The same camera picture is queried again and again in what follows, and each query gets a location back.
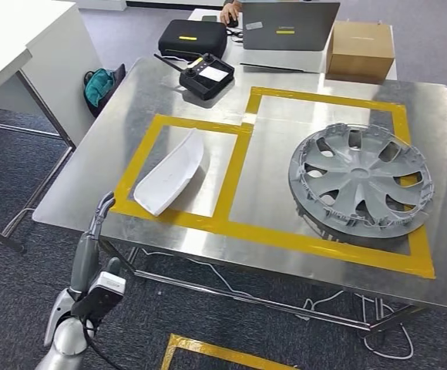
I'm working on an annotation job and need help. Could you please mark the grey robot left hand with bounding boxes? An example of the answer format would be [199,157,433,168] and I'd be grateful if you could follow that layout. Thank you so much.
[69,191,122,302]

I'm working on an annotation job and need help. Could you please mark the white curved plastic part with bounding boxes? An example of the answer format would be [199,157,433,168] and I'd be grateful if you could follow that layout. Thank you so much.
[133,128,205,217]

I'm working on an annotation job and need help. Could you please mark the steel workbench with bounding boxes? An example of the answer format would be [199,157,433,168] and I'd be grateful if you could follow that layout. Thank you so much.
[32,55,447,358]

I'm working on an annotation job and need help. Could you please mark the black and teal bag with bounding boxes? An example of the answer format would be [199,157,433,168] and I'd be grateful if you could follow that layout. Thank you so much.
[83,63,127,119]

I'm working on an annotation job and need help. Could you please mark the black remote controller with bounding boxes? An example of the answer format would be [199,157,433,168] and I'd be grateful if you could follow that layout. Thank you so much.
[153,52,235,102]

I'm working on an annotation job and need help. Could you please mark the white office desk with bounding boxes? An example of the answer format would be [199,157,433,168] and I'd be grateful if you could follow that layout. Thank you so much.
[0,0,103,255]
[187,7,397,82]

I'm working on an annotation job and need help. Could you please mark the black zip case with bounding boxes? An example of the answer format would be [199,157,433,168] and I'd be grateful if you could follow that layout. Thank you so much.
[158,19,228,61]

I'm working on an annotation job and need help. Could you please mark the person's hand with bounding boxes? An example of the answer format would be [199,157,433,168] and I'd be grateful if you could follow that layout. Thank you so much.
[220,1,242,26]

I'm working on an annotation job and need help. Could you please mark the grey laptop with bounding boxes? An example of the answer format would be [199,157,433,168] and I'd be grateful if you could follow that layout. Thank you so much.
[240,1,341,72]

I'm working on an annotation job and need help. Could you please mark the grey wheel cover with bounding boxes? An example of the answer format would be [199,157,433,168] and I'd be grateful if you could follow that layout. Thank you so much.
[288,122,436,240]

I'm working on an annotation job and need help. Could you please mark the brown cardboard box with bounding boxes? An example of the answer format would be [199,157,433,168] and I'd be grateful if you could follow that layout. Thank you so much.
[325,20,396,86]

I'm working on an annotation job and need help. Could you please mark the robot left wrist camera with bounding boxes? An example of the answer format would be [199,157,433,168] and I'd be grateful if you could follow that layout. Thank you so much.
[71,271,127,324]

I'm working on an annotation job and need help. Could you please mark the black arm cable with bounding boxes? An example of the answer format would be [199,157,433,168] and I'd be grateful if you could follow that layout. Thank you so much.
[82,320,126,370]

